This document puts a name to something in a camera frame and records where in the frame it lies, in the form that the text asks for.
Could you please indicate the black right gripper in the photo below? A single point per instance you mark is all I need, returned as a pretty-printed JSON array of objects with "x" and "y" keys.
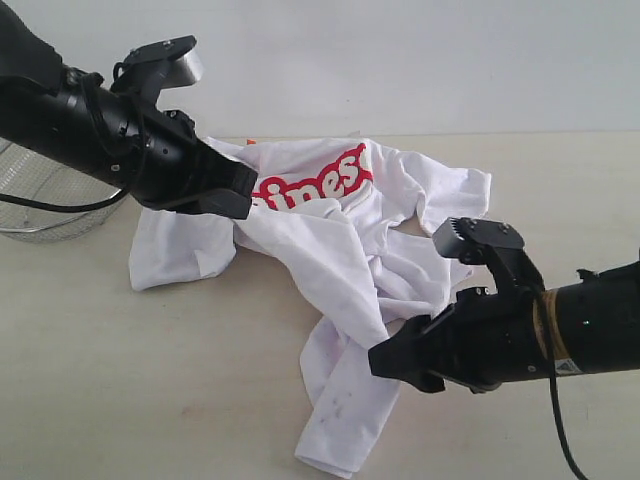
[{"x": 480, "y": 341}]

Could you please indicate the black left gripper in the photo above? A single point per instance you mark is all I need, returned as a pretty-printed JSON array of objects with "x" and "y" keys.
[{"x": 165, "y": 167}]

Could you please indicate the white t-shirt red print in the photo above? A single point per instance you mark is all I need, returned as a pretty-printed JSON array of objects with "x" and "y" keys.
[{"x": 352, "y": 220}]

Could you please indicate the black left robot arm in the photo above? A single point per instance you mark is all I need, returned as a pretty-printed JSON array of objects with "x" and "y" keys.
[{"x": 53, "y": 109}]

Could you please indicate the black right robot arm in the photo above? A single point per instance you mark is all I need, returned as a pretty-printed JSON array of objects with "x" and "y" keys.
[{"x": 590, "y": 327}]

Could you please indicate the metal mesh basket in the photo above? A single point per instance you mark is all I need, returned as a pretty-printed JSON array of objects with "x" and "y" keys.
[{"x": 29, "y": 175}]

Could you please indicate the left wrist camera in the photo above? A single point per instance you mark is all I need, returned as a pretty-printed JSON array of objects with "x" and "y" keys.
[{"x": 152, "y": 68}]

